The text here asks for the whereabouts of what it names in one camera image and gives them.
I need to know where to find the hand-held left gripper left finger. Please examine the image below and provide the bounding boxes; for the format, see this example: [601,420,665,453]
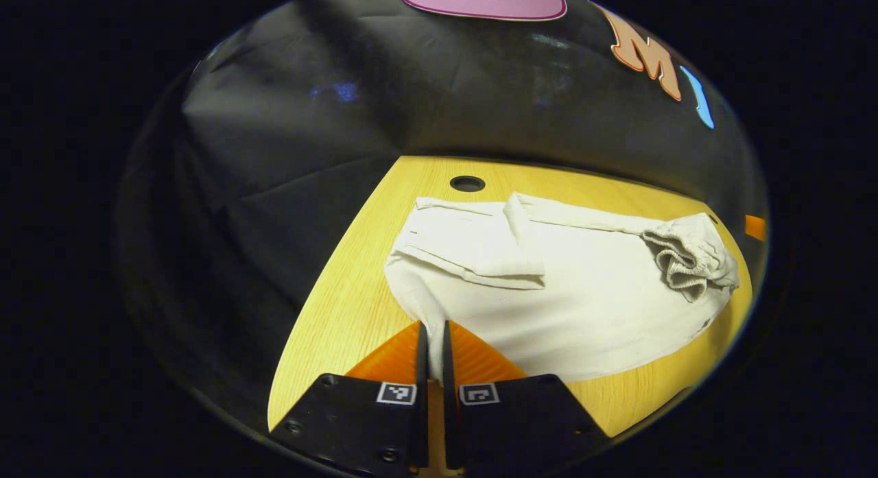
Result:
[268,320,431,477]

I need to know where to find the white jeans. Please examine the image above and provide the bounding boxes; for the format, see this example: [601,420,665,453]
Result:
[384,192,740,384]

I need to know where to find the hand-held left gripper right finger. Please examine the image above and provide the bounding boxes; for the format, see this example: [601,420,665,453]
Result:
[442,320,611,473]

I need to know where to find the black backdrop cloth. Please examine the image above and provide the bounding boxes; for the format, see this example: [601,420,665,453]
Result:
[117,0,769,424]

